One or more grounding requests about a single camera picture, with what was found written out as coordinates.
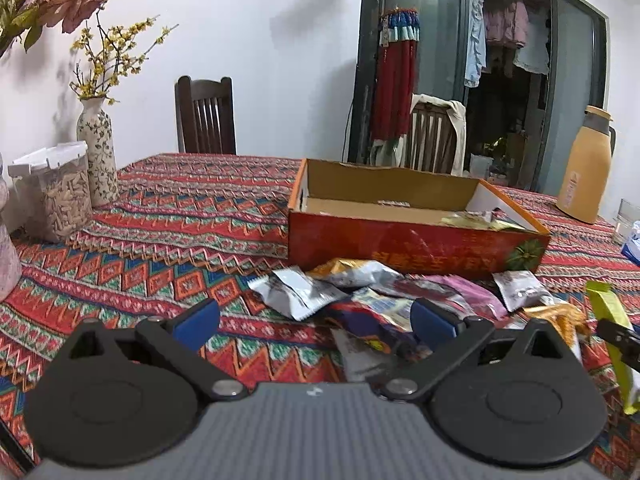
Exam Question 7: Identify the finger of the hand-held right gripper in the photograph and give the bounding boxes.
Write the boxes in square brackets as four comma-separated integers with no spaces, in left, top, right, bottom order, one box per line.
[597,317,640,376]

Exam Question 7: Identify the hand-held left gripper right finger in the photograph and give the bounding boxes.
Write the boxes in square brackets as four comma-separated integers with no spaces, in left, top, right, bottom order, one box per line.
[385,297,571,403]

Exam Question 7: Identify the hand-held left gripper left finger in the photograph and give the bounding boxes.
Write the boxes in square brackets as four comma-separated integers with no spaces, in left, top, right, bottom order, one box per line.
[60,299,248,403]

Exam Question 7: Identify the pink snack packet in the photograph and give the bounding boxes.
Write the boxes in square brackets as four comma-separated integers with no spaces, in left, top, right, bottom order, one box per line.
[400,274,508,321]

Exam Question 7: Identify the yellow-green snack packet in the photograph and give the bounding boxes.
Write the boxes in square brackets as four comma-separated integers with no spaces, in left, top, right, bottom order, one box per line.
[585,280,640,416]

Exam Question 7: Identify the red cardboard box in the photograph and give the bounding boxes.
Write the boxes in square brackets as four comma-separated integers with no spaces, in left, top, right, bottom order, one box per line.
[287,158,552,281]

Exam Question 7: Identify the golden snack packet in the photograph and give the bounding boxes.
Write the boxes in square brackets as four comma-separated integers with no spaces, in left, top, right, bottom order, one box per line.
[522,302,592,361]
[440,209,526,233]

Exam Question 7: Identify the orange silver chip packet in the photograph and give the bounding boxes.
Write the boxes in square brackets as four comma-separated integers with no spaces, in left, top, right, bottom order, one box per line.
[307,258,403,288]

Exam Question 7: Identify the silver dark-print snack packet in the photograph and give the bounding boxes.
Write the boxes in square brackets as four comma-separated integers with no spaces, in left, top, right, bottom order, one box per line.
[492,270,553,312]

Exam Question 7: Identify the white blue tissue pack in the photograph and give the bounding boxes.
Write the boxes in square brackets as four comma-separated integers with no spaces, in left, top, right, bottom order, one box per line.
[620,225,640,263]

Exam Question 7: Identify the clear glass cup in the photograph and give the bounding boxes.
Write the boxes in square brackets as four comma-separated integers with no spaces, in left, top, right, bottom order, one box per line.
[612,199,640,246]

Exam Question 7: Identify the slatted wooden chair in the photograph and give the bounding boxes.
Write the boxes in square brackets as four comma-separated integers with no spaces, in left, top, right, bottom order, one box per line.
[405,94,468,176]

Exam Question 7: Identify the tan thermos jug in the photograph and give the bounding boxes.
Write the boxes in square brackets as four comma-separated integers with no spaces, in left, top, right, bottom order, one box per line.
[556,105,617,225]

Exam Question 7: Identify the clear plastic food container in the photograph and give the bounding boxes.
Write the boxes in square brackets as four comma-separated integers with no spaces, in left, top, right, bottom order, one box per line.
[7,141,94,244]

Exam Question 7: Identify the chair with beige cloth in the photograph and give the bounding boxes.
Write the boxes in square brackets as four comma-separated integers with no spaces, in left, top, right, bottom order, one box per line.
[410,94,469,177]

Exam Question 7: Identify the floral ceramic vase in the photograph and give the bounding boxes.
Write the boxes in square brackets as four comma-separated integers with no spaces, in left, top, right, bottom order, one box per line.
[76,97,120,208]

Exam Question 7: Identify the dark wooden chair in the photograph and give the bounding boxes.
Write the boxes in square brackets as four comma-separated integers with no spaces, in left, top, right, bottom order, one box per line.
[174,76,237,155]

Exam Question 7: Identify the red tassel hanging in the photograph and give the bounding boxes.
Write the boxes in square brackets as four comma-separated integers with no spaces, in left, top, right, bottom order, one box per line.
[370,7,421,143]

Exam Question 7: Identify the dark framed glass door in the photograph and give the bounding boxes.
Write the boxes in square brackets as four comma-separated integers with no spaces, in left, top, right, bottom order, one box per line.
[345,0,612,221]

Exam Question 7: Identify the yellow flower branches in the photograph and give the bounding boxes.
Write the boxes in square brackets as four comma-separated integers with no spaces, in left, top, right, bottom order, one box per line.
[70,17,179,106]

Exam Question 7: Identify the light blue hanging garment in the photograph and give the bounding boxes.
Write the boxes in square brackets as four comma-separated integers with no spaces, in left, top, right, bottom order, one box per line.
[464,0,487,88]

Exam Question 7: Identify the white hanging garment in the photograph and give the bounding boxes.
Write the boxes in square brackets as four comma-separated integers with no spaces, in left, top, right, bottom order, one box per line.
[512,7,551,76]

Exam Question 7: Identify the pink hanging garments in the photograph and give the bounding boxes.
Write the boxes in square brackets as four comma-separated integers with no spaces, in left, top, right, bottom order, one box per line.
[482,0,530,50]

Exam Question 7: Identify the pink leaf plant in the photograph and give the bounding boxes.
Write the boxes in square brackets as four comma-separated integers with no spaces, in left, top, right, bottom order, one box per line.
[0,0,118,58]

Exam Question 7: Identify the black cable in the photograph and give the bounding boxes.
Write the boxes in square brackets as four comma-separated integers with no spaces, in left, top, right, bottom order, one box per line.
[342,85,358,161]

